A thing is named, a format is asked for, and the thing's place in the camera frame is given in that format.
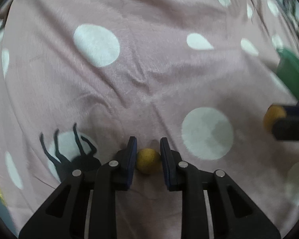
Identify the beige longan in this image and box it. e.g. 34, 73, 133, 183
136, 148, 162, 175
263, 105, 287, 133

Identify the green plastic bowl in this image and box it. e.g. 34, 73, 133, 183
276, 47, 299, 101

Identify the pink polka dot cloth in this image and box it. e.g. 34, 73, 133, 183
0, 0, 299, 238

